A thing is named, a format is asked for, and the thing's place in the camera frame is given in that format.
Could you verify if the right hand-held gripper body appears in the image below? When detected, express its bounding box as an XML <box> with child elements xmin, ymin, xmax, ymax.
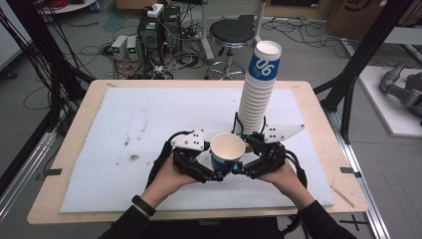
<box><xmin>247</xmin><ymin>123</ymin><xmax>307</xmax><ymax>180</ymax></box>

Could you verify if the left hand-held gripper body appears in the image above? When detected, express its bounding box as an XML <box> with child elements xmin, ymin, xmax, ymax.
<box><xmin>169</xmin><ymin>128</ymin><xmax>207</xmax><ymax>177</ymax></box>

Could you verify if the single blue white paper cup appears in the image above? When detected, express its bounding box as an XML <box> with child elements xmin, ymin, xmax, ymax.
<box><xmin>209</xmin><ymin>131</ymin><xmax>248</xmax><ymax>174</ymax></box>

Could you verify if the black wire cup holder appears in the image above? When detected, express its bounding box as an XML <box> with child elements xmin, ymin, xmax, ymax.
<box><xmin>231</xmin><ymin>112</ymin><xmax>268</xmax><ymax>153</ymax></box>

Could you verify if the stack of white paper cups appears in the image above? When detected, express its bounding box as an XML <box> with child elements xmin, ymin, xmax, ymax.
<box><xmin>236</xmin><ymin>40</ymin><xmax>283</xmax><ymax>135</ymax></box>

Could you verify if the person's left hand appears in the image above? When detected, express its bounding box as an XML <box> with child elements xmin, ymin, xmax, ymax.
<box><xmin>140</xmin><ymin>155</ymin><xmax>200</xmax><ymax>210</ymax></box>

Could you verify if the person's right hand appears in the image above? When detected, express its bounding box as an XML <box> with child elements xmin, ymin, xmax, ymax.
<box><xmin>258</xmin><ymin>160</ymin><xmax>316</xmax><ymax>211</ymax></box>

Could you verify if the white foam mat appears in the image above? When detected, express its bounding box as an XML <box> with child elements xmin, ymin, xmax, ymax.
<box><xmin>59</xmin><ymin>87</ymin><xmax>335</xmax><ymax>214</ymax></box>

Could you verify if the black wristband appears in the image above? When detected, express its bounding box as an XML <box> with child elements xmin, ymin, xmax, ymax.
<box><xmin>130</xmin><ymin>194</ymin><xmax>157</xmax><ymax>218</ymax></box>

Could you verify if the thin wooden stick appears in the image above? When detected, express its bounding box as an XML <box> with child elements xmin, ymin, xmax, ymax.
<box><xmin>329</xmin><ymin>184</ymin><xmax>355</xmax><ymax>209</ymax></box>

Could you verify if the grey power supply unit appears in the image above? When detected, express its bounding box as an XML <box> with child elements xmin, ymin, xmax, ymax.
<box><xmin>110</xmin><ymin>34</ymin><xmax>129</xmax><ymax>61</ymax></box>
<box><xmin>126</xmin><ymin>35</ymin><xmax>140</xmax><ymax>62</ymax></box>

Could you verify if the white floor board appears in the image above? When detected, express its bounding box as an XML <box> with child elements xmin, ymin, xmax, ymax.
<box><xmin>357</xmin><ymin>65</ymin><xmax>422</xmax><ymax>139</ymax></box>

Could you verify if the black round stool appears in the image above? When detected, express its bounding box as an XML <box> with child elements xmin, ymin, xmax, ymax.
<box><xmin>204</xmin><ymin>18</ymin><xmax>257</xmax><ymax>81</ymax></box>

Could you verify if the black computer tower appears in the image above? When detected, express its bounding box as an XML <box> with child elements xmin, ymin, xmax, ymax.
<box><xmin>136</xmin><ymin>14</ymin><xmax>164</xmax><ymax>65</ymax></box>
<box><xmin>162</xmin><ymin>5</ymin><xmax>183</xmax><ymax>55</ymax></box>

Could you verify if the white power strip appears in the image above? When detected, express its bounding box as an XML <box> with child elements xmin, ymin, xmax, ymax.
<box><xmin>146</xmin><ymin>3</ymin><xmax>165</xmax><ymax>19</ymax></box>

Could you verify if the brown cardboard box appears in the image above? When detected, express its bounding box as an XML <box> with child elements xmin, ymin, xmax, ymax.
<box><xmin>325</xmin><ymin>0</ymin><xmax>422</xmax><ymax>42</ymax></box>

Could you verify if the round white table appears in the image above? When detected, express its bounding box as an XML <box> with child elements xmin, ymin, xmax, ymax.
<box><xmin>40</xmin><ymin>0</ymin><xmax>98</xmax><ymax>15</ymax></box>

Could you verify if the left hand-held gripper black cable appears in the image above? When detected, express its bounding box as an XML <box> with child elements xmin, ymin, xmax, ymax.
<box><xmin>145</xmin><ymin>129</ymin><xmax>195</xmax><ymax>191</ymax></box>

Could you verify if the hand-held gripper black cable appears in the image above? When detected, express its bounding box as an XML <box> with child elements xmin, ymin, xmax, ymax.
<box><xmin>281</xmin><ymin>148</ymin><xmax>309</xmax><ymax>237</ymax></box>
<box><xmin>145</xmin><ymin>129</ymin><xmax>195</xmax><ymax>191</ymax></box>

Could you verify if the right hand-held gripper black cable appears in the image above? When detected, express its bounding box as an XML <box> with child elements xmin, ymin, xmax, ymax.
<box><xmin>281</xmin><ymin>148</ymin><xmax>309</xmax><ymax>237</ymax></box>

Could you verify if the grey metal stand post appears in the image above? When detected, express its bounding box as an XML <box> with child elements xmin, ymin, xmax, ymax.
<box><xmin>198</xmin><ymin>0</ymin><xmax>216</xmax><ymax>62</ymax></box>

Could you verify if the aluminium rail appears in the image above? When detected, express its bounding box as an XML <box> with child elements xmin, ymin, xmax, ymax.
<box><xmin>0</xmin><ymin>128</ymin><xmax>58</xmax><ymax>221</ymax></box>
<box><xmin>326</xmin><ymin>111</ymin><xmax>392</xmax><ymax>239</ymax></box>

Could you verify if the black frame post with cables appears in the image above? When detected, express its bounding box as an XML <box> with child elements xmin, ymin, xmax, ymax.
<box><xmin>0</xmin><ymin>0</ymin><xmax>97</xmax><ymax>134</ymax></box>

